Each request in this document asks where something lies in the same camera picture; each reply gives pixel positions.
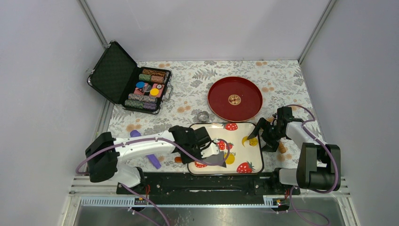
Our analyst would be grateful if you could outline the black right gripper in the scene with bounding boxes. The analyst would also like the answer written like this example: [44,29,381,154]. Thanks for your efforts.
[247,117,285,153]

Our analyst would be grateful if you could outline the yellow dough scrap ring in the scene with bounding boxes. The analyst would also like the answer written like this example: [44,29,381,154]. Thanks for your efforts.
[241,136,259,147]

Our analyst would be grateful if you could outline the wooden dough roller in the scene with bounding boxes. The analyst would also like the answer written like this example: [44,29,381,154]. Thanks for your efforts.
[266,117,287,154]

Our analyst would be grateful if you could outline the small glass cup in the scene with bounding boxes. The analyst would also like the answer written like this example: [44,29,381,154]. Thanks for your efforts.
[197,111,209,123]

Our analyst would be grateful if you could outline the metal spatula wooden handle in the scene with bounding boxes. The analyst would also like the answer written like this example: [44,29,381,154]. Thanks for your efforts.
[174,151,227,168]

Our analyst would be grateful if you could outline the white strawberry tray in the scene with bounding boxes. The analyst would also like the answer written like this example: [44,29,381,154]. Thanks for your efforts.
[188,122,263,176]

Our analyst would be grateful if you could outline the yellow dough piece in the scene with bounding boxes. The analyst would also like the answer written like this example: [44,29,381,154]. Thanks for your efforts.
[224,153,235,165]

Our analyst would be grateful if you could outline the red round plate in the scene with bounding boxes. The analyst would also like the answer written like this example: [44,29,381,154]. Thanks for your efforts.
[207,76,263,122]

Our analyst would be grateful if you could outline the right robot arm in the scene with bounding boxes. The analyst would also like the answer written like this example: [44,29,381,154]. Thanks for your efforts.
[247,105,341,194]

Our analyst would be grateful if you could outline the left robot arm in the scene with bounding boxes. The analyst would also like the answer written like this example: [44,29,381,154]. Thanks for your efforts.
[84,126,224,194]

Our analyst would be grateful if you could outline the purple cylinder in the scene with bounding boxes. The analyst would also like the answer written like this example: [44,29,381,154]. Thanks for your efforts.
[128,130,161,170]

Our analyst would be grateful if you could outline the floral table mat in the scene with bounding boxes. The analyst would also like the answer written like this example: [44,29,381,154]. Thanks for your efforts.
[97,60,334,173]

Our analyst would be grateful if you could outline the black poker chip case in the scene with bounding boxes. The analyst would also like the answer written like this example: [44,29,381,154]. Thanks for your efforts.
[87,40,172,114]

